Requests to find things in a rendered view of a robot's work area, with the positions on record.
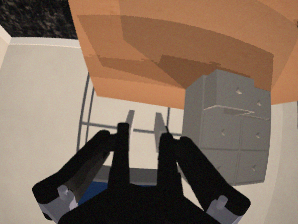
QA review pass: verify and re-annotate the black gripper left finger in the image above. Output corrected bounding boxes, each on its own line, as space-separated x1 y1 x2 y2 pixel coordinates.
32 110 135 224

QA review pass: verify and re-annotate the grey small chest of drawers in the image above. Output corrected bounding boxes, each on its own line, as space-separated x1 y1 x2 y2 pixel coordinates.
181 75 271 186

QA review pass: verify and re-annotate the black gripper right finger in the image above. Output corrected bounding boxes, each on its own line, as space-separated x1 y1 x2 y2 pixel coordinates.
154 112 251 224

